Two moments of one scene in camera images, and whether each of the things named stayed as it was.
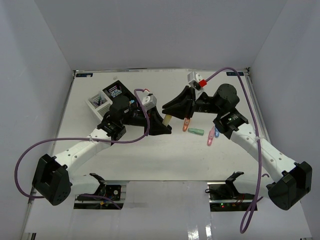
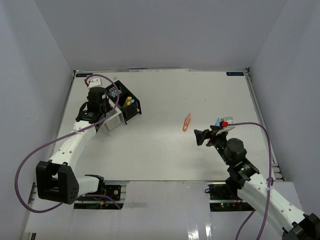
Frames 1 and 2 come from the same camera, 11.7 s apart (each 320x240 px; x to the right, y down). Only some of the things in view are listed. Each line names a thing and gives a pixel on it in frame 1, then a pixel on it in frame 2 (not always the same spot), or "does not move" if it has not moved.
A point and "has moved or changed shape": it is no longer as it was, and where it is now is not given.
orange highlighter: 186,124 does not move
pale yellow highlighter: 167,119 has moved or changed shape
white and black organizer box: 117,89 does not move
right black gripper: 185,110 -> 201,136
